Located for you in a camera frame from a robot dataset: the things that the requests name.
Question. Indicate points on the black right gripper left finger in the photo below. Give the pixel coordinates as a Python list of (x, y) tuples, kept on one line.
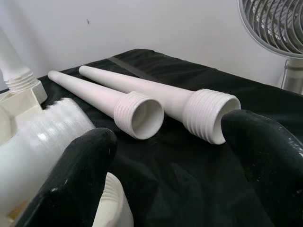
[(71, 189)]

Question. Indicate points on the white plastic table top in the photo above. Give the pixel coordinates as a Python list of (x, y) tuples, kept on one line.
[(14, 104)]

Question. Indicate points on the black tablecloth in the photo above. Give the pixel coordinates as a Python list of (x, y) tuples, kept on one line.
[(177, 177)]

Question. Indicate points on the white standing fan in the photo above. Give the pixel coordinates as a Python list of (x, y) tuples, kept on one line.
[(272, 19)]

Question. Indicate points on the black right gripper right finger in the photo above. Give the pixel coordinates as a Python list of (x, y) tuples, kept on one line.
[(272, 153)]

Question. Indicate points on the white plastic table leg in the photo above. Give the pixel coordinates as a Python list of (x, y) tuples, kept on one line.
[(9, 61), (94, 94), (154, 92), (28, 153)]

